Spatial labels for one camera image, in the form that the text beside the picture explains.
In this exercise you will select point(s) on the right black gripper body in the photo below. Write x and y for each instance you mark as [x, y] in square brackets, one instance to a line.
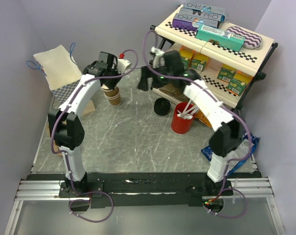
[158, 81]

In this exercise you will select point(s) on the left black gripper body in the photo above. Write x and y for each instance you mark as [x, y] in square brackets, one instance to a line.
[112, 82]

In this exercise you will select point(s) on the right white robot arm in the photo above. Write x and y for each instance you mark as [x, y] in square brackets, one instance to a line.
[227, 125]

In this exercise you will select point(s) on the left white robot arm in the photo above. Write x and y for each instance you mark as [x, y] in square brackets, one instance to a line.
[66, 130]

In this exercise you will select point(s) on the green yellow box far left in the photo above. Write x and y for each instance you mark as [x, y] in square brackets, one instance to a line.
[186, 55]

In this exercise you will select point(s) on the green yellow box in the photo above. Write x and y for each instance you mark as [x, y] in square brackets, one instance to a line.
[226, 73]
[186, 55]
[238, 83]
[199, 61]

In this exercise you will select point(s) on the stack of brown paper cups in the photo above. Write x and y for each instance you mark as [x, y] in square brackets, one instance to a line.
[112, 95]

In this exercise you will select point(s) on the stack of black cup lids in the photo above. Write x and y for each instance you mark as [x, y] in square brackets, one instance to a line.
[162, 106]

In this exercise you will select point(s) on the purple R&O box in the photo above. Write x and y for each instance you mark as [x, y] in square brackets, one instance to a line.
[187, 22]

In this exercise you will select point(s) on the red cup with stirrers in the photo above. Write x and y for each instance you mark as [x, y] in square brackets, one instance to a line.
[180, 125]

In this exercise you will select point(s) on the dark grey R&O box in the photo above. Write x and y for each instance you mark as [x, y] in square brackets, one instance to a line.
[210, 16]

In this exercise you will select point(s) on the two tier checkered shelf rack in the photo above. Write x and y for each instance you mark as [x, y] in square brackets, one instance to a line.
[248, 61]

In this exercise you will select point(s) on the grey R&O box top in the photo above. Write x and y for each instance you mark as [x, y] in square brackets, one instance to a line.
[199, 7]

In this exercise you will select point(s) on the teal long box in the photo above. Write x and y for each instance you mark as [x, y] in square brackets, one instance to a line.
[219, 37]

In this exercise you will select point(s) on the green yellow box far right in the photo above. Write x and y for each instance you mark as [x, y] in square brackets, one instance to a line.
[238, 83]

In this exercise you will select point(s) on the purple wavy pouch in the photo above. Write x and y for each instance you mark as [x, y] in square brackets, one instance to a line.
[252, 40]

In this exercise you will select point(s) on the blue snack bag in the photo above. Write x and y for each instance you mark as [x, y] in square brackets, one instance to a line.
[238, 153]

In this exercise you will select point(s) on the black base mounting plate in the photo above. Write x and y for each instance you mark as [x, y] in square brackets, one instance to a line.
[147, 189]

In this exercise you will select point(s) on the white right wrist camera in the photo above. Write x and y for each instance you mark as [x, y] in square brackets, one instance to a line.
[158, 60]

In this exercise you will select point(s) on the paper takeout bag blue handles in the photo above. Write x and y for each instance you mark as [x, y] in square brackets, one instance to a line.
[62, 74]

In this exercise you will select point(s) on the aluminium rail frame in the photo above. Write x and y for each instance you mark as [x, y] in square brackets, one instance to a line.
[38, 209]

